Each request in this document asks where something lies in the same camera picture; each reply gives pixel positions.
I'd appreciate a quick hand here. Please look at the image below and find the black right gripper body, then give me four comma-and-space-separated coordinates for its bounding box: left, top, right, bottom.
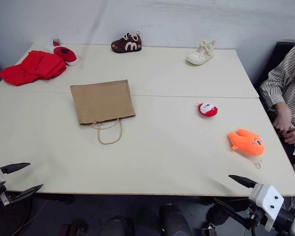
244, 206, 268, 231

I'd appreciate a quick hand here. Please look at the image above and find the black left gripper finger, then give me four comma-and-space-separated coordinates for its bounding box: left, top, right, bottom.
0, 162, 31, 175
9, 183, 44, 204

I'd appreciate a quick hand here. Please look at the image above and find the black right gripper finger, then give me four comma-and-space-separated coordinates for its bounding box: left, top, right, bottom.
228, 175, 258, 189
213, 197, 252, 230

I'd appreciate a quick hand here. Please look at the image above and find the person's right hand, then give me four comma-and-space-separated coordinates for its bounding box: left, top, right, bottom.
273, 113, 292, 135

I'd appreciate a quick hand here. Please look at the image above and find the orange fish plush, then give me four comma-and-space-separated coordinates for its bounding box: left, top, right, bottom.
227, 128, 266, 170

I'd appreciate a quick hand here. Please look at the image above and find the dark rounded shape under table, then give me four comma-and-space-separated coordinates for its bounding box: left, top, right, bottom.
99, 214, 136, 236
159, 203, 191, 236

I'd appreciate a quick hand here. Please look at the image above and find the small red white plush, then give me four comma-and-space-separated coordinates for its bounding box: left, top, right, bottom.
195, 101, 219, 118

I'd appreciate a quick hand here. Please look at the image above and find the red folded cloth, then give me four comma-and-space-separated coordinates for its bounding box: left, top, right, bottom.
0, 50, 67, 87

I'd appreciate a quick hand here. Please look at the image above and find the person in striped shirt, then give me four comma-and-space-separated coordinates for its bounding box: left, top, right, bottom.
259, 38, 295, 163

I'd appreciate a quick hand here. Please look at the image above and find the red baby shoe white sole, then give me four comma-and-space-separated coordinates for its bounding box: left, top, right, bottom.
53, 45, 79, 67

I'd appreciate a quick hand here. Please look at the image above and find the black chair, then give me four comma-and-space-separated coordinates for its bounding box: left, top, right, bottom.
253, 40, 295, 92

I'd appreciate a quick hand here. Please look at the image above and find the cream baby shoe with bow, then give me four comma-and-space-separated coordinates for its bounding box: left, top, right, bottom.
186, 39, 217, 66

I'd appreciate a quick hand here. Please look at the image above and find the brown baby shoe with laces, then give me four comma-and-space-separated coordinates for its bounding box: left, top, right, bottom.
111, 30, 143, 54

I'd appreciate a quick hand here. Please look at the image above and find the brown paper bag with handles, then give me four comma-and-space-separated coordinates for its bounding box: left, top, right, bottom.
70, 79, 137, 145

